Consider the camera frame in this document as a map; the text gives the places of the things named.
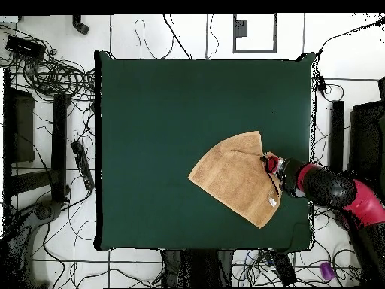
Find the dark grey square plate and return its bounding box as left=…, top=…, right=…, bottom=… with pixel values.
left=233, top=19, right=248, bottom=38

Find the long black power strip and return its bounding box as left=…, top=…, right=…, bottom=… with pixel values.
left=71, top=141, right=95, bottom=191

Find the black rectangular box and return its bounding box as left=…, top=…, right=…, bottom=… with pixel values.
left=5, top=35, right=47, bottom=59

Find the purple object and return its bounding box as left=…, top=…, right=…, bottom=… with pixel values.
left=319, top=261, right=336, bottom=281

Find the grey rectangular frame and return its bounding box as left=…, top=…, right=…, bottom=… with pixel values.
left=232, top=13, right=277, bottom=54

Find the tangled black cable bundle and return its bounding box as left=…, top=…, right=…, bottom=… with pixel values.
left=0, top=23, right=97, bottom=105

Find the wide black power strip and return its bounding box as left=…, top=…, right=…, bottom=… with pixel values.
left=268, top=251, right=299, bottom=287

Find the thick black cable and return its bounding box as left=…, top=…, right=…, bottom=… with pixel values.
left=162, top=14, right=193, bottom=60

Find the black plug adapter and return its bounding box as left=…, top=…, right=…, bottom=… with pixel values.
left=315, top=75, right=329, bottom=94

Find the black angled object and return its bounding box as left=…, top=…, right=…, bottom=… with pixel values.
left=71, top=14, right=90, bottom=36

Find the grey chair base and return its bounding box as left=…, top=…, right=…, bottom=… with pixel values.
left=8, top=199, right=64, bottom=288

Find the dark green table cloth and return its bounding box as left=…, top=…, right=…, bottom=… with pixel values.
left=93, top=50, right=317, bottom=253

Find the black stand bar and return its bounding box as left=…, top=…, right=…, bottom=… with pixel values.
left=50, top=93, right=71, bottom=203
left=328, top=100, right=345, bottom=174

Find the tan terry towel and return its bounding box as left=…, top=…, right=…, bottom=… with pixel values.
left=187, top=130, right=283, bottom=230

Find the thin looped black cable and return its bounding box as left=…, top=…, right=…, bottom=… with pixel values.
left=134, top=19, right=175, bottom=60

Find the black cabinet panel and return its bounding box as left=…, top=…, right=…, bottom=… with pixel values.
left=347, top=100, right=385, bottom=184
left=2, top=68, right=35, bottom=211

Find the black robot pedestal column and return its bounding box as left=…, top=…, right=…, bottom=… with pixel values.
left=162, top=249, right=235, bottom=288

